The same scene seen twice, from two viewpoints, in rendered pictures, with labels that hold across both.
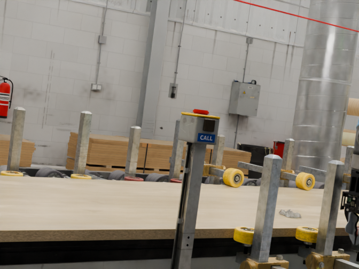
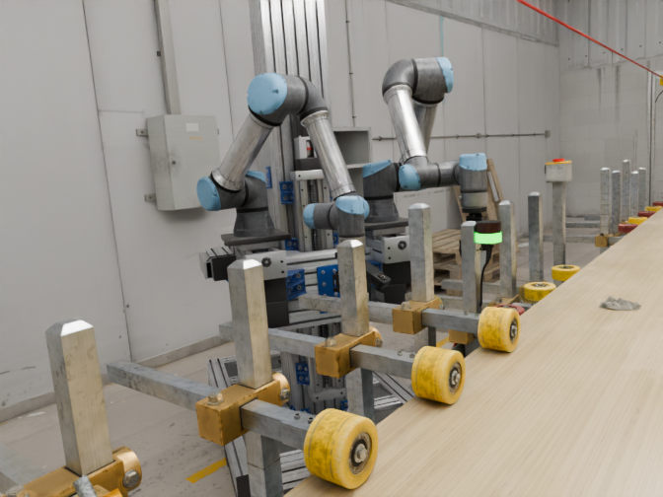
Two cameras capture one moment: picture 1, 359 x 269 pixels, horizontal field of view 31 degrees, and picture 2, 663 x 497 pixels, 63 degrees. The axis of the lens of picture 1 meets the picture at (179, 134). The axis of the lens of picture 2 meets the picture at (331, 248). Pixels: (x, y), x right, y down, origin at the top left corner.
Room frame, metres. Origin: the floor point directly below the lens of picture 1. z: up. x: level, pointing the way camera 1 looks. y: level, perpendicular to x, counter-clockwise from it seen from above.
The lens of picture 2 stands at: (3.19, -1.37, 1.27)
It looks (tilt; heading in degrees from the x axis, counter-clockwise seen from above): 9 degrees down; 164
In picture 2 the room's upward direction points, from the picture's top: 4 degrees counter-clockwise
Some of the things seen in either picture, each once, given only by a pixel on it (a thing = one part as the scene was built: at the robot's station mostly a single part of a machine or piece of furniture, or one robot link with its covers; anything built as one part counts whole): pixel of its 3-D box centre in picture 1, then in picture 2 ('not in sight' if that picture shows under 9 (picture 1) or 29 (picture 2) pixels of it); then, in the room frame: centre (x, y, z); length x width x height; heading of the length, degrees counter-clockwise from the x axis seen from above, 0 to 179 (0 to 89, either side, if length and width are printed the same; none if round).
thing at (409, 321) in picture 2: not in sight; (418, 313); (2.17, -0.89, 0.95); 0.13 x 0.06 x 0.05; 125
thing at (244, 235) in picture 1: (246, 247); (565, 284); (1.83, -0.23, 0.85); 0.08 x 0.08 x 0.11
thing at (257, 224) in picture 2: not in sight; (253, 220); (1.22, -1.08, 1.09); 0.15 x 0.15 x 0.10
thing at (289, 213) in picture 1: (290, 212); (618, 302); (2.22, -0.42, 0.91); 0.09 x 0.07 x 0.02; 28
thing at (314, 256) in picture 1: (327, 261); (505, 306); (1.88, -0.48, 0.83); 0.13 x 0.06 x 0.05; 125
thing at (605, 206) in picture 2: not in sight; (605, 219); (1.15, 0.56, 0.92); 0.03 x 0.03 x 0.48; 35
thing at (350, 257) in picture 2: not in sight; (358, 371); (2.30, -1.08, 0.90); 0.03 x 0.03 x 0.48; 35
